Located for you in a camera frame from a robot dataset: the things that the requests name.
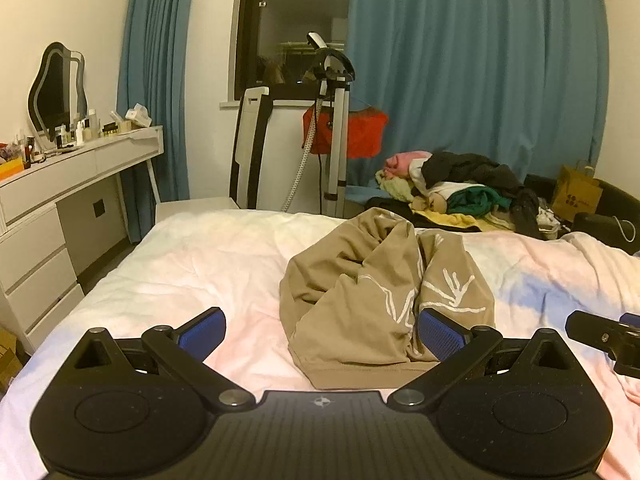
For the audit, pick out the wide blue curtain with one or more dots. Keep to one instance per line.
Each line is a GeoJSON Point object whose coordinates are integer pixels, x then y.
{"type": "Point", "coordinates": [475, 70]}

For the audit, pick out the garment steamer stand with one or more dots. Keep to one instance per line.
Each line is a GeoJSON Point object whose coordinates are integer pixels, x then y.
{"type": "Point", "coordinates": [332, 125]}

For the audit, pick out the black wall socket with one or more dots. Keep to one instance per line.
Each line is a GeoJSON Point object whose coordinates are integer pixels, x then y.
{"type": "Point", "coordinates": [99, 208]}

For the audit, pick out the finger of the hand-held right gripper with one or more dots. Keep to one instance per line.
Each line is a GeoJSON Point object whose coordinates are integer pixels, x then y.
{"type": "Point", "coordinates": [631, 318]}
{"type": "Point", "coordinates": [595, 330]}

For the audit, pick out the pile of mixed clothes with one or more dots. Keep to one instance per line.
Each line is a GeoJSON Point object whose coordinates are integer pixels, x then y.
{"type": "Point", "coordinates": [465, 190]}

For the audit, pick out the orange box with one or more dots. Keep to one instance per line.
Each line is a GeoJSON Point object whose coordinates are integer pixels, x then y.
{"type": "Point", "coordinates": [10, 169]}

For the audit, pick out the red hanging garment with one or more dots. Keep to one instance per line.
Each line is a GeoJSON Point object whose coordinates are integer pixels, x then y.
{"type": "Point", "coordinates": [357, 132]}

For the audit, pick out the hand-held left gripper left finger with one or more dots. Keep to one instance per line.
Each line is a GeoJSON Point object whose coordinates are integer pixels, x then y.
{"type": "Point", "coordinates": [202, 332]}

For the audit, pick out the white dressing table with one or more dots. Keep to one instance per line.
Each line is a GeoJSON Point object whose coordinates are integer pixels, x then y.
{"type": "Point", "coordinates": [55, 200]}

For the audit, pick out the brown paper bag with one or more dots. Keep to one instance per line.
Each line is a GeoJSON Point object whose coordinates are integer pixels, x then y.
{"type": "Point", "coordinates": [575, 195]}

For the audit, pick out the cardboard box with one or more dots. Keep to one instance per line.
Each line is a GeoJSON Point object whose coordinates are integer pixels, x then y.
{"type": "Point", "coordinates": [9, 360]}

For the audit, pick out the narrow blue curtain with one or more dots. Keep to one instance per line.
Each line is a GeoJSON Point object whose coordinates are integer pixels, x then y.
{"type": "Point", "coordinates": [155, 80]}

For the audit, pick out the white tissue box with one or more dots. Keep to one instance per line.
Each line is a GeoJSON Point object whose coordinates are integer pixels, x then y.
{"type": "Point", "coordinates": [137, 115]}

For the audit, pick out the dark window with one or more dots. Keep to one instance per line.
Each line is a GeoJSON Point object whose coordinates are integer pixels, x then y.
{"type": "Point", "coordinates": [295, 15]}

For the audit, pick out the group of cosmetic bottles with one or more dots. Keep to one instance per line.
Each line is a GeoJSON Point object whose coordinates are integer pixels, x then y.
{"type": "Point", "coordinates": [75, 132]}

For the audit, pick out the tan printed garment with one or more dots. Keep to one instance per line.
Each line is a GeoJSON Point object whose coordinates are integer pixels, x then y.
{"type": "Point", "coordinates": [360, 305]}

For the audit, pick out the wavy black-framed mirror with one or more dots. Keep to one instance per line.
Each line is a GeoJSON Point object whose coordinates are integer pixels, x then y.
{"type": "Point", "coordinates": [52, 92]}

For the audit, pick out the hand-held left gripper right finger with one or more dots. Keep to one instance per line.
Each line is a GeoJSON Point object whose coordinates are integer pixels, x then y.
{"type": "Point", "coordinates": [440, 335]}

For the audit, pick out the white pink duvet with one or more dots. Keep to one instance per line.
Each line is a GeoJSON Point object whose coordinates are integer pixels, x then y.
{"type": "Point", "coordinates": [190, 270]}

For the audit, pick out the black armchair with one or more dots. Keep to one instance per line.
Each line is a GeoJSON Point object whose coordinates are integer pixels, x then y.
{"type": "Point", "coordinates": [607, 210]}

